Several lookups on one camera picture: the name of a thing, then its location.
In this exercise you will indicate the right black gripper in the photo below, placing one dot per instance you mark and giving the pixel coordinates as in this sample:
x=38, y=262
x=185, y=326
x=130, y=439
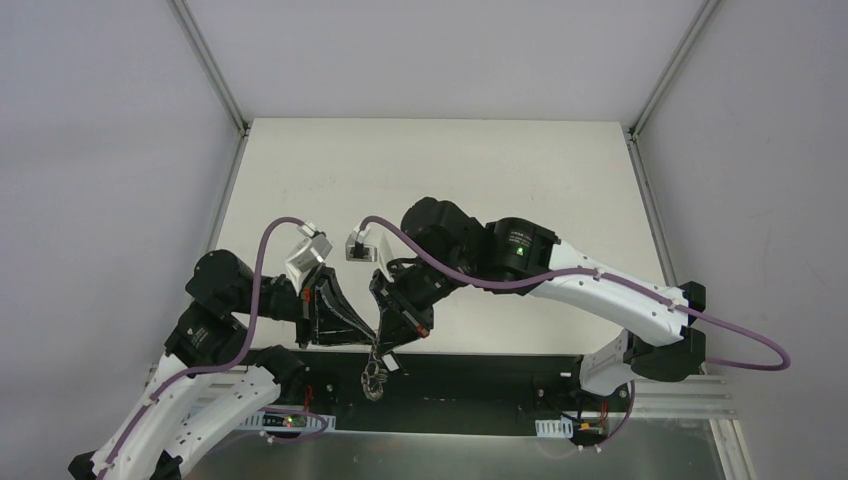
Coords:
x=403, y=307

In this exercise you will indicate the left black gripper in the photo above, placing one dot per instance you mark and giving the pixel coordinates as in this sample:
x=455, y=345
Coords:
x=309, y=307

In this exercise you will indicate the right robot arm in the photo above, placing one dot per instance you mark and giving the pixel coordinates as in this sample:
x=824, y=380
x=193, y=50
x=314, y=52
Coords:
x=452, y=249

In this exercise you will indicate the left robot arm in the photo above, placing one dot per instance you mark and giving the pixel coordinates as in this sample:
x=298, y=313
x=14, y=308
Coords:
x=159, y=440

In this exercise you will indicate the left circuit board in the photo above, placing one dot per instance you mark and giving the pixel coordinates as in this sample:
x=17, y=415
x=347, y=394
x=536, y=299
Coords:
x=289, y=421

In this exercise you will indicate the circuit board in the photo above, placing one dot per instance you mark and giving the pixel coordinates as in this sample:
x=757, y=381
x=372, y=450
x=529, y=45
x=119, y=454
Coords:
x=289, y=421
x=563, y=427

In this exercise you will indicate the right circuit board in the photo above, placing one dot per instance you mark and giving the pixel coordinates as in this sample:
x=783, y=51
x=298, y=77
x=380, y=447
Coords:
x=563, y=427

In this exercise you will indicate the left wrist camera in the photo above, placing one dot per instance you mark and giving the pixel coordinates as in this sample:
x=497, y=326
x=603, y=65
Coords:
x=309, y=254

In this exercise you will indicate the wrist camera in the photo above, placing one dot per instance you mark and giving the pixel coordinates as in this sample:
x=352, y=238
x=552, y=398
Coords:
x=309, y=254
x=364, y=246

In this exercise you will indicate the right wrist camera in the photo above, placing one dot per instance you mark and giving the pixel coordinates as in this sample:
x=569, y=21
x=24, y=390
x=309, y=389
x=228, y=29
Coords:
x=364, y=246

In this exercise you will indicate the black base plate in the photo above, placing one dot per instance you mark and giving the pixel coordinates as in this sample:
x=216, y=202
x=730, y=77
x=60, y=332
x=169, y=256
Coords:
x=464, y=394

